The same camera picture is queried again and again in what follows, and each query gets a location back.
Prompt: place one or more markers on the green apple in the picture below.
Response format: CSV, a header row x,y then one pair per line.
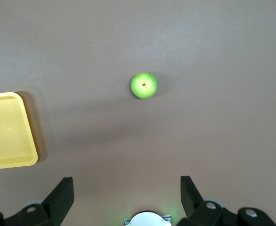
x,y
143,85

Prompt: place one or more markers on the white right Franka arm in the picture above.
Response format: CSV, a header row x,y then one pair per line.
x,y
147,220

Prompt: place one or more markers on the brown table mat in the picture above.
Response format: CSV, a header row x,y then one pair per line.
x,y
199,47

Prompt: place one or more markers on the yellow plastic tray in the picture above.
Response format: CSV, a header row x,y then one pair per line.
x,y
6,129

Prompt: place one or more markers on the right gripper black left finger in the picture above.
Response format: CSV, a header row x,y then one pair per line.
x,y
51,209

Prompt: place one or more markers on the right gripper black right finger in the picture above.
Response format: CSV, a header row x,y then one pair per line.
x,y
199,212

